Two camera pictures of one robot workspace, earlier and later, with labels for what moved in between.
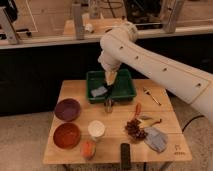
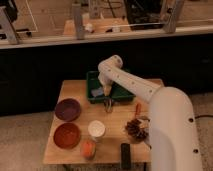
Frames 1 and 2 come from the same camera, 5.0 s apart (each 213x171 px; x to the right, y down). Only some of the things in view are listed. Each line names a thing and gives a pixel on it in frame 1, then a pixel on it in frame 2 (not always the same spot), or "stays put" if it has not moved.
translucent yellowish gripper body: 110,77 to 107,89
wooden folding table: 85,132 stays put
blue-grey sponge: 99,91 stays put
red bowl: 66,135 stays put
